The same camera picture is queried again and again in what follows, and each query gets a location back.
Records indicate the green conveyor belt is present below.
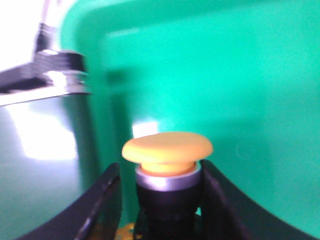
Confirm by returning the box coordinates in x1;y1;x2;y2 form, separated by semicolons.
0;94;90;240

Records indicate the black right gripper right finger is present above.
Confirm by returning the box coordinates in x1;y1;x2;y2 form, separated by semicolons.
200;160;313;240

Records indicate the yellow mushroom push button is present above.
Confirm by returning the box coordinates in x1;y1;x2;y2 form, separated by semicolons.
121;131;214;240

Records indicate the green plastic tray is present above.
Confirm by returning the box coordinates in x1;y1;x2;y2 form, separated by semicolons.
60;0;320;240

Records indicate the aluminium conveyor frame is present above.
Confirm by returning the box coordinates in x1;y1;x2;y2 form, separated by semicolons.
0;23;87;106

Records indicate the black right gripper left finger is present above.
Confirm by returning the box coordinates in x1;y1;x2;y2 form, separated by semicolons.
22;163;121;240

